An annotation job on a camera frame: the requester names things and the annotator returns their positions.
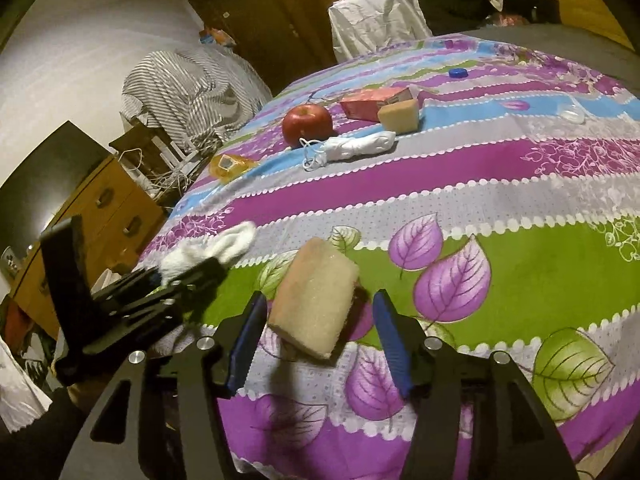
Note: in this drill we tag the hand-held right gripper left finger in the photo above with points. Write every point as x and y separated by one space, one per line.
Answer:
247 340

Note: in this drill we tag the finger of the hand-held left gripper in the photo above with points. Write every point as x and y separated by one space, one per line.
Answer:
200 275
187 310

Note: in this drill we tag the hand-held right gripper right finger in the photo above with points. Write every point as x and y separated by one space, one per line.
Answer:
392 340

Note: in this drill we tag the white tissue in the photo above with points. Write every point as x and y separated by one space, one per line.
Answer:
230 242

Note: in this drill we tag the beige pink sponge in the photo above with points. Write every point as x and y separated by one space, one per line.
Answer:
315 300

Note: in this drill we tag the person's left forearm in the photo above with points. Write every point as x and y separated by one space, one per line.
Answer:
60 425

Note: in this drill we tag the wooden dresser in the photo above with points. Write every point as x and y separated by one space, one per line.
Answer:
100 210

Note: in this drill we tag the black television screen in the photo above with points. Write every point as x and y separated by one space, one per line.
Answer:
45 180

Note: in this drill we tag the orange clear wrapper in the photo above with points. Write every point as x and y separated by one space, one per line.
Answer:
231 166

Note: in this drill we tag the white crumpled fabric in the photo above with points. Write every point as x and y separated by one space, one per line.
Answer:
20 390

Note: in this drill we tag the red apple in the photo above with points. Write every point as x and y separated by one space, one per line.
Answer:
307 125

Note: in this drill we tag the grey striped cloth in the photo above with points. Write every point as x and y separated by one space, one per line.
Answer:
200 90

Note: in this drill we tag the white face mask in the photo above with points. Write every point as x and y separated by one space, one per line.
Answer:
350 146

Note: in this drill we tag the yellow sponge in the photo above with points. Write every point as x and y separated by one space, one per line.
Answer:
400 116

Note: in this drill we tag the orange bag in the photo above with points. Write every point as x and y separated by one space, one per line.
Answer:
217 37

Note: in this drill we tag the pink cardboard box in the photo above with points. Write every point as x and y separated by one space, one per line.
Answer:
370 102

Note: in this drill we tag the dark wooden wardrobe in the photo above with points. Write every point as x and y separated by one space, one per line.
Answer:
280 20

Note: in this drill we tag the blue bottle cap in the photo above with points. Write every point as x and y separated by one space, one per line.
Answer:
458 72

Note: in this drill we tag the clear round lid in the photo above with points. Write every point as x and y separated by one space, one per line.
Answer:
571 114

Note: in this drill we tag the red patterned bag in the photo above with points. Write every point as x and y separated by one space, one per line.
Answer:
511 19

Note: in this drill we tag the grey blanket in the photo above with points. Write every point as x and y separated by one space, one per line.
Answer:
590 55

